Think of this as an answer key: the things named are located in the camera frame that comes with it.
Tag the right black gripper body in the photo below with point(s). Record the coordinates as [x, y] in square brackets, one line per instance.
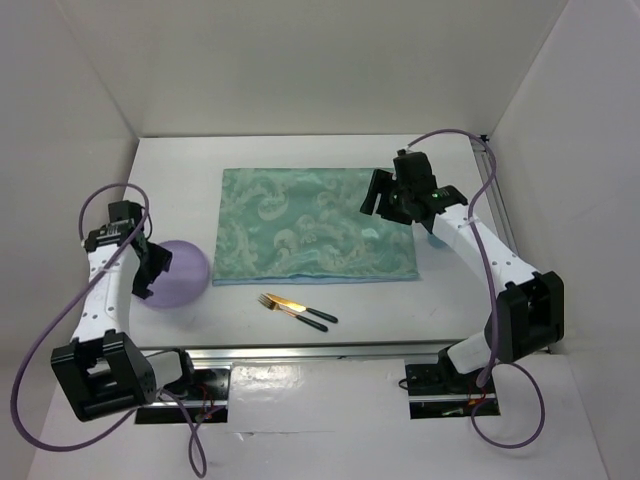
[393, 199]

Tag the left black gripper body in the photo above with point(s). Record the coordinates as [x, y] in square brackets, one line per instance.
[150, 266]

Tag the purple plastic plate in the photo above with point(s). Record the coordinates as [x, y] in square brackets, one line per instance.
[185, 281]

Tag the green patterned cloth placemat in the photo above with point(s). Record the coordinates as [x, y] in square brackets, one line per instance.
[292, 225]

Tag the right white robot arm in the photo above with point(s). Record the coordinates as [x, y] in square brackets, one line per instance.
[452, 224]

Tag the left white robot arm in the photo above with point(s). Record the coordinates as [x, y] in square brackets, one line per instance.
[102, 371]

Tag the light blue mug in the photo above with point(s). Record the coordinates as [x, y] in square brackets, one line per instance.
[436, 242]

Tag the aluminium rail right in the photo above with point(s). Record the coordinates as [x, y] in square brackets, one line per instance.
[500, 200]

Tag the aluminium rail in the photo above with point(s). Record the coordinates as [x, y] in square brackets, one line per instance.
[500, 200]
[315, 352]

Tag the aluminium rail front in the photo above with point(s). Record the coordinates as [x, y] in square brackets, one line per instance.
[315, 352]

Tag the gold fork green handle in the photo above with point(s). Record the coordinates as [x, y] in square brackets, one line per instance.
[273, 306]

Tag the gold knife green handle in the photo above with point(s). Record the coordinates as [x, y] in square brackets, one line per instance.
[299, 308]

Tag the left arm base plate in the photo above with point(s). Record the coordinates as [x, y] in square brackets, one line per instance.
[205, 399]

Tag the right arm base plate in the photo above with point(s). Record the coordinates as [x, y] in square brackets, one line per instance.
[430, 396]

